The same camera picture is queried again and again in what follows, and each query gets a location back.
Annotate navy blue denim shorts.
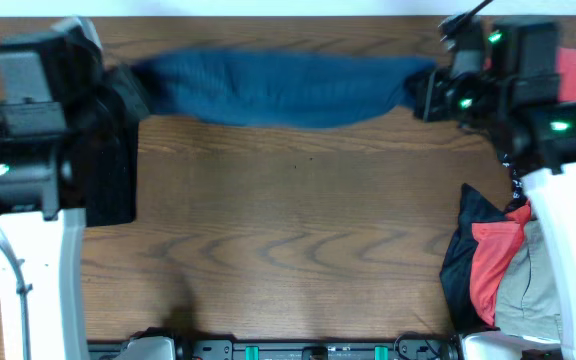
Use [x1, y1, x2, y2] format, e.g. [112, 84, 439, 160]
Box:
[131, 48, 436, 129]

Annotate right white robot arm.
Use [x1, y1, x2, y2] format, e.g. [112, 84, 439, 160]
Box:
[407, 12, 576, 359]

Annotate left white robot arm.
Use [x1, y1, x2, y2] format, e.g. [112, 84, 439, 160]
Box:
[0, 23, 150, 359]

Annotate folded black sparkly garment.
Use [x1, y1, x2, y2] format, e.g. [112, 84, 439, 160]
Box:
[73, 116, 139, 227]

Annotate red and black garment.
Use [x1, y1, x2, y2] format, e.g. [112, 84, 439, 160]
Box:
[438, 47, 576, 331]

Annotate khaki beige shorts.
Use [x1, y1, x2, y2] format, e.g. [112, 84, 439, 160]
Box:
[495, 220, 563, 342]

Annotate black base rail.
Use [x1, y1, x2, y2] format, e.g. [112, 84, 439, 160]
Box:
[88, 328, 463, 360]

